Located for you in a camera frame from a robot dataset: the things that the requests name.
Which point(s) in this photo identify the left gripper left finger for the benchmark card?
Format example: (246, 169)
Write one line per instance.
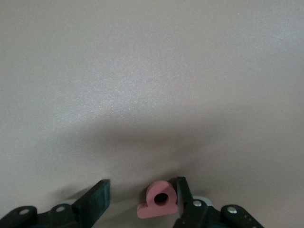
(95, 202)

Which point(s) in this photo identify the pink foam letter b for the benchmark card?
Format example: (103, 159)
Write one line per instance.
(161, 209)

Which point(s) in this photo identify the brown table cover sheet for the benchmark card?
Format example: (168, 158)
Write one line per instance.
(142, 83)

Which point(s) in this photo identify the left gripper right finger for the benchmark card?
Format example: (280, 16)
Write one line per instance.
(187, 206)

